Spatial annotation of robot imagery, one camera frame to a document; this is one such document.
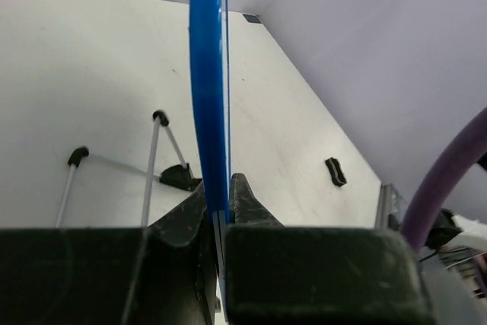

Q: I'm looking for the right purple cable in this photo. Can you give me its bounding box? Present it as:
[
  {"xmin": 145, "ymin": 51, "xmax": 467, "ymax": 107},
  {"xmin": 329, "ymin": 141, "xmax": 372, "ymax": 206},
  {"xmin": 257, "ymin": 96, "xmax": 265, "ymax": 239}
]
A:
[{"xmin": 401, "ymin": 106, "xmax": 487, "ymax": 253}]

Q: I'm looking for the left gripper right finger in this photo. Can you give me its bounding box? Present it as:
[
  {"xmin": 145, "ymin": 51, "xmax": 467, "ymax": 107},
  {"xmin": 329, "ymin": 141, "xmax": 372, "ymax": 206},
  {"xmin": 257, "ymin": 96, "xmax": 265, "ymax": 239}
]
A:
[{"xmin": 224, "ymin": 174, "xmax": 436, "ymax": 324}]

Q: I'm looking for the right blue table label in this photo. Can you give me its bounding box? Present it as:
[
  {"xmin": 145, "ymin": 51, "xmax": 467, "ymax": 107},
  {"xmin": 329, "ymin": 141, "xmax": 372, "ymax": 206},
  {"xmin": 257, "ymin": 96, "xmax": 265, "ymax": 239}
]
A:
[{"xmin": 243, "ymin": 14, "xmax": 261, "ymax": 24}]

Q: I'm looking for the blue framed small whiteboard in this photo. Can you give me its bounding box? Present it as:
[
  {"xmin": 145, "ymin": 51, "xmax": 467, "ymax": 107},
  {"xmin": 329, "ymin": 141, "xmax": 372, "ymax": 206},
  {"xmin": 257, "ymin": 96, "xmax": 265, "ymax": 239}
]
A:
[{"xmin": 188, "ymin": 0, "xmax": 234, "ymax": 322}]

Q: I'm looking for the black whiteboard eraser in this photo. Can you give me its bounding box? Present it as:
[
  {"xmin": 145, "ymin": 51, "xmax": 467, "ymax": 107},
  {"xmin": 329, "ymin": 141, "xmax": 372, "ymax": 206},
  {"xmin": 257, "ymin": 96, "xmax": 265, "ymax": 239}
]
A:
[{"xmin": 325, "ymin": 157, "xmax": 347, "ymax": 187}]

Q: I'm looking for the wire whiteboard easel stand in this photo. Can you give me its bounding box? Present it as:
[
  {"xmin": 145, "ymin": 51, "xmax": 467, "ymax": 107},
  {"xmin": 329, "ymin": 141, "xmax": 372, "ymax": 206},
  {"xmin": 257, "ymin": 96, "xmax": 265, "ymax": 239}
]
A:
[{"xmin": 54, "ymin": 110, "xmax": 202, "ymax": 228}]

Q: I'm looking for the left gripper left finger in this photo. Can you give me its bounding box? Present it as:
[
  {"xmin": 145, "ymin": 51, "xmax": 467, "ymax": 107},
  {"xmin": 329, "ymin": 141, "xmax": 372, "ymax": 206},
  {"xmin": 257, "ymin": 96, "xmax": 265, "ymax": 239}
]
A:
[{"xmin": 1, "ymin": 187, "xmax": 216, "ymax": 324}]

